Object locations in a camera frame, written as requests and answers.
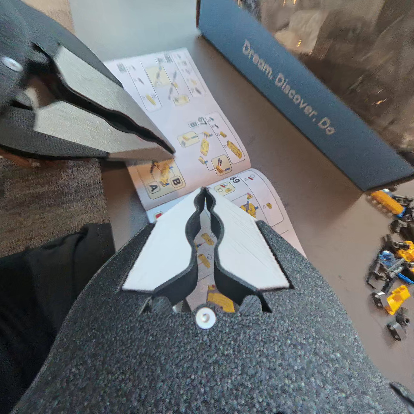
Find blue cardboard box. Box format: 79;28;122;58
196;0;414;192

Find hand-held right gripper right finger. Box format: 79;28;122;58
207;188;292;292

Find crumpled clear plastic bags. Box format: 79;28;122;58
252;0;414;156

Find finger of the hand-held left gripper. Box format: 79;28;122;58
52;45;176;153
34;102;173;162

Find person's black clothing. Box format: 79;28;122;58
0;223;117;414

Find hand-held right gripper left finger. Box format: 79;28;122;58
122;188;205;293

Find toy brick instruction booklet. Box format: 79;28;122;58
104;49;308;314

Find pile of loose toy bricks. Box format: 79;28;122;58
366;188;414;341

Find grey desk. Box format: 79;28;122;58
68;0;414;401

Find long yellow toy brick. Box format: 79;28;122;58
370;189;407;217

